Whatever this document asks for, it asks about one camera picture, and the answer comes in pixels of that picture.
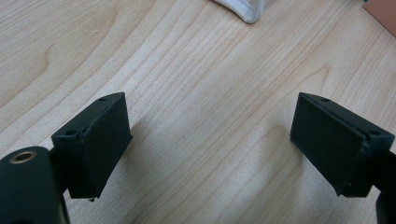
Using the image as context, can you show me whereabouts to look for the large pink toy brick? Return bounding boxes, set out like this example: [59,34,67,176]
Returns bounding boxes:
[362,0,396,38]

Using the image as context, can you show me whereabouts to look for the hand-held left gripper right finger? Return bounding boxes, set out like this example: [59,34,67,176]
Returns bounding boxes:
[289,91,396,199]

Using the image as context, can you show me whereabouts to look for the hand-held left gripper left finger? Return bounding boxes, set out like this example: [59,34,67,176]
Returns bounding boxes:
[50,91,134,200]

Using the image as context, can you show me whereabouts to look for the clear plastic bag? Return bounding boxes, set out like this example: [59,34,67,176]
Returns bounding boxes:
[211,0,265,25]

